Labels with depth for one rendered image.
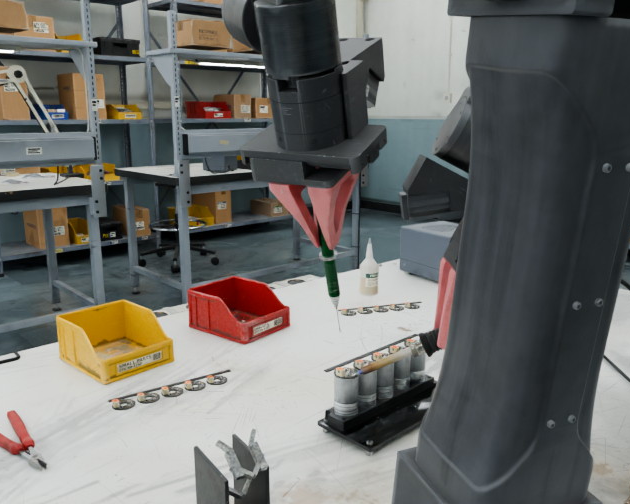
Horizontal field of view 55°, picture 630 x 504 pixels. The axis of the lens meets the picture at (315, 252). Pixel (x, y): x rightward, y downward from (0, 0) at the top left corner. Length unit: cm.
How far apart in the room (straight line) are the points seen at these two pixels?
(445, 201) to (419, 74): 593
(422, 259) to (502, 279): 95
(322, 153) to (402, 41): 621
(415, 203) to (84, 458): 39
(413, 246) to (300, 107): 77
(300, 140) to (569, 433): 28
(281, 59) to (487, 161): 24
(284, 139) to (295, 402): 33
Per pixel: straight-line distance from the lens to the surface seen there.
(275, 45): 44
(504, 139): 23
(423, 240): 117
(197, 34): 321
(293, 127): 46
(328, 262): 53
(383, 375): 65
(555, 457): 28
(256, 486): 47
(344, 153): 45
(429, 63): 641
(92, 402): 74
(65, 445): 67
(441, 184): 55
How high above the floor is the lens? 106
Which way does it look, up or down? 13 degrees down
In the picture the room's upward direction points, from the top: straight up
